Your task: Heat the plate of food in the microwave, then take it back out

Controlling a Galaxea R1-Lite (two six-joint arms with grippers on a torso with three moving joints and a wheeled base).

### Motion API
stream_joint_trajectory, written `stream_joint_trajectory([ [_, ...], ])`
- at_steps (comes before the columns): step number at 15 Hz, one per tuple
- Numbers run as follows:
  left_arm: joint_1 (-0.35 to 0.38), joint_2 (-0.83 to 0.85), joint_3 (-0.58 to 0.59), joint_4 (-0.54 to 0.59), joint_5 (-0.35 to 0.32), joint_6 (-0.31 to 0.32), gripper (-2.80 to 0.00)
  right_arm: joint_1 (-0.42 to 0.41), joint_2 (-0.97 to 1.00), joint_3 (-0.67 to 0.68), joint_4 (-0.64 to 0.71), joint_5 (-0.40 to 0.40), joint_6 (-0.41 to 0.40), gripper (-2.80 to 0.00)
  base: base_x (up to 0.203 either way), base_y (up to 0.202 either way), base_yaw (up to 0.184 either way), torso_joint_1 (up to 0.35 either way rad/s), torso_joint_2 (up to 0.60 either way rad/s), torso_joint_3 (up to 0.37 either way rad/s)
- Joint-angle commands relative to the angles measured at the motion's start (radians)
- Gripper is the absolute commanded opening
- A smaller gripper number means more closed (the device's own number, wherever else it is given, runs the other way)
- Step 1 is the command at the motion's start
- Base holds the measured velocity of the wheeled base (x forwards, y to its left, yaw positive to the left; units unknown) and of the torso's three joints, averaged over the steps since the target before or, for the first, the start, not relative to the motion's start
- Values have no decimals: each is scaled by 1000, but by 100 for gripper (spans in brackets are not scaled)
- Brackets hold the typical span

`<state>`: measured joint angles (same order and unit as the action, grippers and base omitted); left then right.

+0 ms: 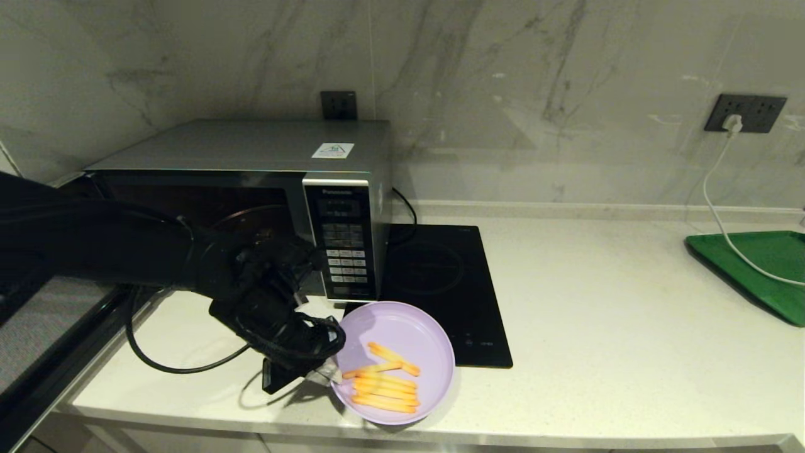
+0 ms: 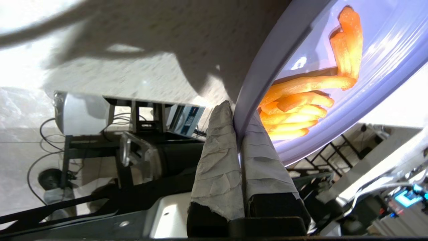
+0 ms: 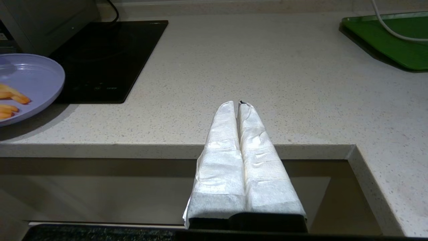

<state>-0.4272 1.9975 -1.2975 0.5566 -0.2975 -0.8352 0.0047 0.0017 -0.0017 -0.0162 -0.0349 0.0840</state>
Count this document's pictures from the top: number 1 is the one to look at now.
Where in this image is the purple plastic plate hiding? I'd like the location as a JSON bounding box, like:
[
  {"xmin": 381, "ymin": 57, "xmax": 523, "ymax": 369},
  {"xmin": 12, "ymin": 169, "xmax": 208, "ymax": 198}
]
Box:
[{"xmin": 330, "ymin": 301, "xmax": 456, "ymax": 426}]

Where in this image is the glass microwave door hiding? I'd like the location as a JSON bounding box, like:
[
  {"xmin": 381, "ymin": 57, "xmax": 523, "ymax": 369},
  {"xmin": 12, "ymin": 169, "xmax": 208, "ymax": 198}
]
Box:
[{"xmin": 0, "ymin": 277, "xmax": 158, "ymax": 453}]

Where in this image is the silver Panasonic microwave body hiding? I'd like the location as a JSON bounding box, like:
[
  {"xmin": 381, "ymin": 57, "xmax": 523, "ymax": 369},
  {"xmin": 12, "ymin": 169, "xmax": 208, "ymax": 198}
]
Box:
[{"xmin": 85, "ymin": 120, "xmax": 394, "ymax": 303}]

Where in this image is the black induction cooktop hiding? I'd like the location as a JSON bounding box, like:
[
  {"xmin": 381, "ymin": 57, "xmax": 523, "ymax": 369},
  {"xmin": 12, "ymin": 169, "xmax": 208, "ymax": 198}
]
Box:
[{"xmin": 343, "ymin": 225, "xmax": 514, "ymax": 369}]

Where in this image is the green plastic tray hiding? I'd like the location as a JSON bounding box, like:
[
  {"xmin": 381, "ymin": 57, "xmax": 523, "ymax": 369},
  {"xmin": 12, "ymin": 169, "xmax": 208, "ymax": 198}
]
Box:
[{"xmin": 686, "ymin": 231, "xmax": 805, "ymax": 327}]

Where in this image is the black corrugated cable sleeve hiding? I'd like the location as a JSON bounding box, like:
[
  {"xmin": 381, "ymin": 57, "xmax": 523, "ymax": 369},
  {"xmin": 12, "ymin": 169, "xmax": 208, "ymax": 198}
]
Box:
[{"xmin": 242, "ymin": 313, "xmax": 347, "ymax": 367}]

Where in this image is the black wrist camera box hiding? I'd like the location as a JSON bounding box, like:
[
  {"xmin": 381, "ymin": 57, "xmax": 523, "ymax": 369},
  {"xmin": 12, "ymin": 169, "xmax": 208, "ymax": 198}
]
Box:
[{"xmin": 261, "ymin": 357, "xmax": 315, "ymax": 395}]

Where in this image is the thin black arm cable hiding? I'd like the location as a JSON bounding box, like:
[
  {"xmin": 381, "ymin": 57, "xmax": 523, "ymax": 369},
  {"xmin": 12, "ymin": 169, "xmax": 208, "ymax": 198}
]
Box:
[{"xmin": 125, "ymin": 286, "xmax": 252, "ymax": 375}]

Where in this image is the black power cord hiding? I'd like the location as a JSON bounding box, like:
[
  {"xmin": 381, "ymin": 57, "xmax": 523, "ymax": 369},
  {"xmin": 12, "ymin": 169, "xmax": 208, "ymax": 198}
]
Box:
[{"xmin": 392, "ymin": 187, "xmax": 418, "ymax": 245}]

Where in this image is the white power cable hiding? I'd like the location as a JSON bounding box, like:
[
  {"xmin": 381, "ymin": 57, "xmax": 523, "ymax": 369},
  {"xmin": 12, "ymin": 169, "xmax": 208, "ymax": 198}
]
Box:
[{"xmin": 702, "ymin": 131, "xmax": 805, "ymax": 288}]

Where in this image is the black wide wall socket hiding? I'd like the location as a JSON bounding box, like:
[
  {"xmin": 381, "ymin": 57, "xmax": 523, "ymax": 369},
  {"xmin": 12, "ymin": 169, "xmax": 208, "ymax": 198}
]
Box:
[{"xmin": 704, "ymin": 94, "xmax": 787, "ymax": 133}]

